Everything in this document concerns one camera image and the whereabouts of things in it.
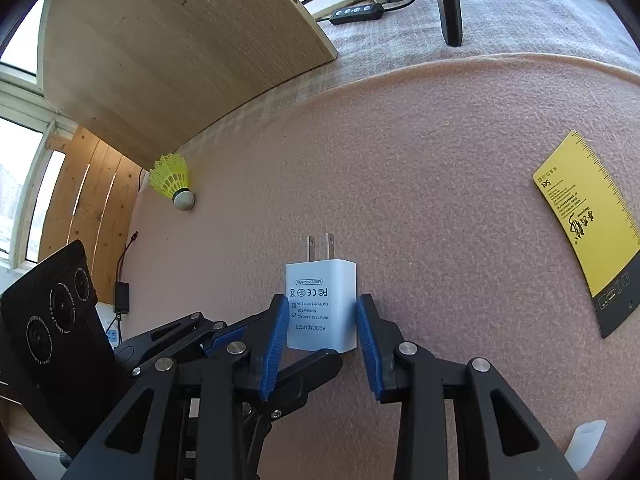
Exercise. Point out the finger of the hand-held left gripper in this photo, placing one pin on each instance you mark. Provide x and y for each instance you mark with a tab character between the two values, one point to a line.
165	337
310	372

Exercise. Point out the yellow shuttlecock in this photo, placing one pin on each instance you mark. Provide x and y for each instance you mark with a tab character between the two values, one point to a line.
172	177

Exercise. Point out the grey checked blanket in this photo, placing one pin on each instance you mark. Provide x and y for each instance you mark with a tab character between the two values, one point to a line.
525	30

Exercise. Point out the white power strip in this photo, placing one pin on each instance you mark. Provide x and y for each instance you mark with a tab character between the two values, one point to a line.
109	327

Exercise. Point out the light wooden board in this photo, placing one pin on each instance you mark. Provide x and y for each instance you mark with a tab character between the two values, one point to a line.
190	55

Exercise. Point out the small white cylinder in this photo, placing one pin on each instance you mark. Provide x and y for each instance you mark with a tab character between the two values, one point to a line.
587	442

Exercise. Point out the slatted wooden panel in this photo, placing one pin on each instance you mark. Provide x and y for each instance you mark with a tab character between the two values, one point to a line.
90	210

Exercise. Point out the black inline controller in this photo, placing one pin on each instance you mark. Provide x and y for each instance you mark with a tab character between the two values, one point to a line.
356	14

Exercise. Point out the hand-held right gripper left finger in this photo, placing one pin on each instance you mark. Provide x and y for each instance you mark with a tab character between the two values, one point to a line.
272	350

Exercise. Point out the white window frame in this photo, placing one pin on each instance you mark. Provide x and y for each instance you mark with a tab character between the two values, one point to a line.
20	90

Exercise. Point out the small black power box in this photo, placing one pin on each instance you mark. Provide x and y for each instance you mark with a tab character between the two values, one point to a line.
121	297

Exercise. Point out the yellow and black card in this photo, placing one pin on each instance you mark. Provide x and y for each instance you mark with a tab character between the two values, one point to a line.
590	225

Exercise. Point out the white power adapter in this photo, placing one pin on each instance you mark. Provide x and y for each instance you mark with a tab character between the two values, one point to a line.
320	305

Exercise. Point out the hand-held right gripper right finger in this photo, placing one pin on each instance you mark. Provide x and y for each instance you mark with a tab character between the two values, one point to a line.
367	350

